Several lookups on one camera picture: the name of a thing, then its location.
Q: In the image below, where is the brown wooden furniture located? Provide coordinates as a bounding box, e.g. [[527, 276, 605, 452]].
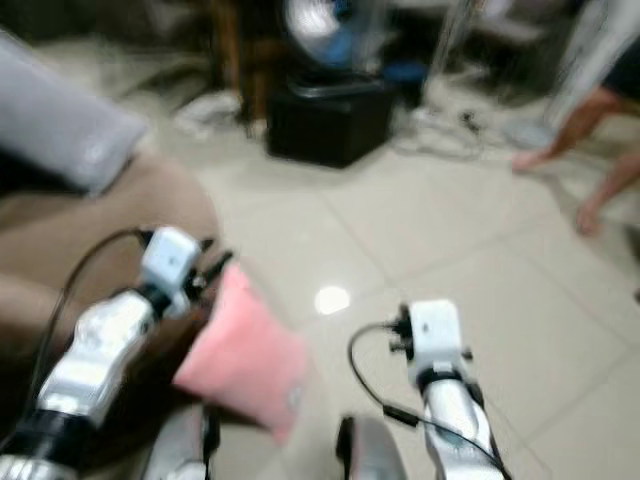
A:
[[210, 0, 286, 123]]

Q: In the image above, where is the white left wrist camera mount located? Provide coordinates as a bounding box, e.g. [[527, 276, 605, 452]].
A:
[[139, 226, 202, 297]]

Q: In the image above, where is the black box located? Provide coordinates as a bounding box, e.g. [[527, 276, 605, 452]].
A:
[[266, 76, 398, 170]]

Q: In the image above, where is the white hanging cloth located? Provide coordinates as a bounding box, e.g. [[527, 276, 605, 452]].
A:
[[540, 0, 640, 131]]

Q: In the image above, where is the pink pillow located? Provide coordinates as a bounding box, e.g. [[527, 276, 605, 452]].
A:
[[172, 262, 311, 443]]

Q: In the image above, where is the robot left leg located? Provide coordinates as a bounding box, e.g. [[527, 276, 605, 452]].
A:
[[148, 403, 223, 480]]

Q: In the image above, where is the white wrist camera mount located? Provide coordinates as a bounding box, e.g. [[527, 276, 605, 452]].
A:
[[139, 226, 202, 297], [407, 299, 469, 371]]

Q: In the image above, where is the standing fan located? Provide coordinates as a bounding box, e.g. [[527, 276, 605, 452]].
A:
[[283, 0, 373, 71]]

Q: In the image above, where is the brown sofa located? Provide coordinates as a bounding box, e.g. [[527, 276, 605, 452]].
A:
[[0, 145, 221, 480]]

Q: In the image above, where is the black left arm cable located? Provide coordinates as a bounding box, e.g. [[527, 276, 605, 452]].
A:
[[36, 229, 151, 401]]

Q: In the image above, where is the white cloth on floor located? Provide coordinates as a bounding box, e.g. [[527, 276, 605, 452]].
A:
[[172, 90, 243, 137]]

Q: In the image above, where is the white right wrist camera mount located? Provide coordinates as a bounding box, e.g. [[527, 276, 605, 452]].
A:
[[407, 299, 469, 371]]

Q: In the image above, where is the person's bare leg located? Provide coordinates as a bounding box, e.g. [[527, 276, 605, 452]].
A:
[[510, 84, 640, 174], [574, 150, 640, 239]]

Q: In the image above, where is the blue object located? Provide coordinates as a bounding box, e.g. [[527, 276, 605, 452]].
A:
[[384, 60, 429, 109]]

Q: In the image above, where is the grey pillow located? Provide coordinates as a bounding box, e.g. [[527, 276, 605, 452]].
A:
[[0, 33, 151, 197]]

